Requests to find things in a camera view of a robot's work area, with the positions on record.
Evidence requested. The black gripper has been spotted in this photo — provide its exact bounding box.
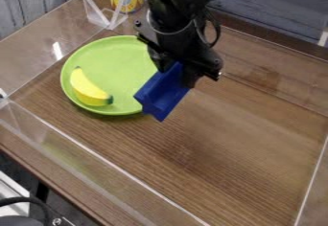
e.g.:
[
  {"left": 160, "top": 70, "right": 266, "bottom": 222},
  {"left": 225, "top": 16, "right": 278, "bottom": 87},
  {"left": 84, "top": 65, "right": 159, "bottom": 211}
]
[{"left": 134, "top": 11, "right": 223, "bottom": 88}]

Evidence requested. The blue cross-shaped block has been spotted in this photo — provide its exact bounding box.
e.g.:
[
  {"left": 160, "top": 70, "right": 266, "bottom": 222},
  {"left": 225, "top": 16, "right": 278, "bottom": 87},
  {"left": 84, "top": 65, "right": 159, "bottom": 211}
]
[{"left": 134, "top": 62, "right": 190, "bottom": 122}]

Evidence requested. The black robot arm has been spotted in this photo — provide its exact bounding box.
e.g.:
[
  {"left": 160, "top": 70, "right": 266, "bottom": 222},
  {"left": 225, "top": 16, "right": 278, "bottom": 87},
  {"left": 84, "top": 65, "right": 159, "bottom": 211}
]
[{"left": 134, "top": 0, "right": 223, "bottom": 88}]

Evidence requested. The green plastic plate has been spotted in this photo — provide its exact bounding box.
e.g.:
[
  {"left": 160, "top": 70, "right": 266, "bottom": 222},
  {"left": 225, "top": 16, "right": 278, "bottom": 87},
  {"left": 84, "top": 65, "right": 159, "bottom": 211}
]
[{"left": 60, "top": 35, "right": 158, "bottom": 116}]

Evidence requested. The yellow toy banana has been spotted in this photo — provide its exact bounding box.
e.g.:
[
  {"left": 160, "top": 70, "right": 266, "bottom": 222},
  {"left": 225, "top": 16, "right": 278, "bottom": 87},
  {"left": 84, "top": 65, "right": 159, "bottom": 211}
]
[{"left": 69, "top": 66, "right": 114, "bottom": 106}]

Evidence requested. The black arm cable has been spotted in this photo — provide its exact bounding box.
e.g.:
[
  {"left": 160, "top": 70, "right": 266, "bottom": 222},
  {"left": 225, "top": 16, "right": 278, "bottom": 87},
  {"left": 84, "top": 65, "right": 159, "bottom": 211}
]
[{"left": 194, "top": 8, "right": 223, "bottom": 50}]

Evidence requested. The black cable at corner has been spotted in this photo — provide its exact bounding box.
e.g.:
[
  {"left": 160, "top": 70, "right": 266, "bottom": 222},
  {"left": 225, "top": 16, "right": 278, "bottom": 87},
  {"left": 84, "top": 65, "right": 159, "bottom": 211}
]
[{"left": 0, "top": 196, "right": 49, "bottom": 226}]

